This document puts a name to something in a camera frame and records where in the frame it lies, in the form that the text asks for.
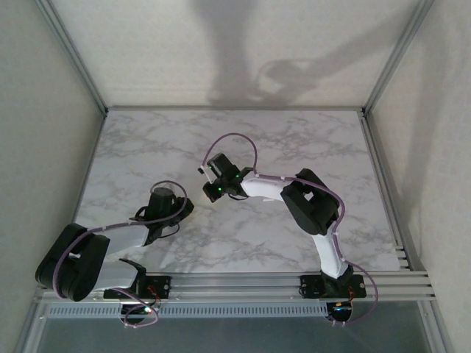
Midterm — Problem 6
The aluminium frame beam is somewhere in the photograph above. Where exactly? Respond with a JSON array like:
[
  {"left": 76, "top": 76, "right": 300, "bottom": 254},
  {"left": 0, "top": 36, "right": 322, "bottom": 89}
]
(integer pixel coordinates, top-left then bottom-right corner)
[{"left": 105, "top": 105, "right": 367, "bottom": 113}]

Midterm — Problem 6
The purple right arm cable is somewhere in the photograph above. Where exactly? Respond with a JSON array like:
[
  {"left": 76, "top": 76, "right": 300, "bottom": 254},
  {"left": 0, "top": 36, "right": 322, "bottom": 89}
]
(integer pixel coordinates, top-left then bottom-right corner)
[{"left": 202, "top": 132, "right": 380, "bottom": 327}]

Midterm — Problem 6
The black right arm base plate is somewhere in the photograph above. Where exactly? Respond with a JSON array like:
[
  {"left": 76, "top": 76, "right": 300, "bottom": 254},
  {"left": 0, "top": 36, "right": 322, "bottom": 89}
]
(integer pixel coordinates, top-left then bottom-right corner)
[{"left": 300, "top": 274, "right": 366, "bottom": 298}]

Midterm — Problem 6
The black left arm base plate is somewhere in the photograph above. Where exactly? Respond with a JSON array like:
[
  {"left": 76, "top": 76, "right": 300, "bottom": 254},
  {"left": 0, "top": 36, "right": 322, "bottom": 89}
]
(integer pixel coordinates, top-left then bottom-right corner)
[{"left": 104, "top": 275, "right": 173, "bottom": 299}]

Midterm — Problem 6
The grey slotted cable duct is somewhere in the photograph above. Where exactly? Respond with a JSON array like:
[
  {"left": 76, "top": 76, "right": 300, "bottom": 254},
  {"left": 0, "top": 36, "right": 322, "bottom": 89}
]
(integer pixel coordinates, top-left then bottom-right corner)
[{"left": 47, "top": 303, "right": 328, "bottom": 319}]

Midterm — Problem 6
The wide slotted aluminium rail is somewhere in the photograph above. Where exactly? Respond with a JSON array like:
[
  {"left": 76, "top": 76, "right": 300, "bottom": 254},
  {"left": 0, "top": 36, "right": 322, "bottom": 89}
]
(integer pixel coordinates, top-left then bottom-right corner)
[{"left": 35, "top": 271, "right": 437, "bottom": 303}]

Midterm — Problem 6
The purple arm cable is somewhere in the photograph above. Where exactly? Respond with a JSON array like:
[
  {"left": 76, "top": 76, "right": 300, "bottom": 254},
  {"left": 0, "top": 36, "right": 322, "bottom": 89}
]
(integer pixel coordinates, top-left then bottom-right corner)
[
  {"left": 53, "top": 179, "right": 189, "bottom": 329},
  {"left": 202, "top": 132, "right": 380, "bottom": 327}
]

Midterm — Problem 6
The aluminium frame post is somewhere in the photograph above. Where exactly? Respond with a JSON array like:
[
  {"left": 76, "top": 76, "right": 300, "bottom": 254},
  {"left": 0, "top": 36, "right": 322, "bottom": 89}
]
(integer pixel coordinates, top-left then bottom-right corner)
[
  {"left": 362, "top": 0, "right": 435, "bottom": 115},
  {"left": 14, "top": 299, "right": 51, "bottom": 353},
  {"left": 35, "top": 0, "right": 108, "bottom": 115},
  {"left": 419, "top": 300, "right": 456, "bottom": 353}
]

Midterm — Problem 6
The aluminium side rail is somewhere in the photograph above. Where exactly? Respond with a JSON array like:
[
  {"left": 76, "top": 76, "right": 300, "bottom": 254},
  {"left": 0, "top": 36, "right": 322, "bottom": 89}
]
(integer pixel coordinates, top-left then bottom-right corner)
[
  {"left": 359, "top": 110, "right": 411, "bottom": 271},
  {"left": 54, "top": 110, "right": 108, "bottom": 273}
]

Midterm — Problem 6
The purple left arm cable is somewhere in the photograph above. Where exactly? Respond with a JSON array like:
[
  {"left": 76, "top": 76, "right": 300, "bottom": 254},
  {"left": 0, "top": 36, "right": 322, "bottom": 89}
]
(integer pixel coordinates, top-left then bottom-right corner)
[{"left": 53, "top": 179, "right": 189, "bottom": 329}]

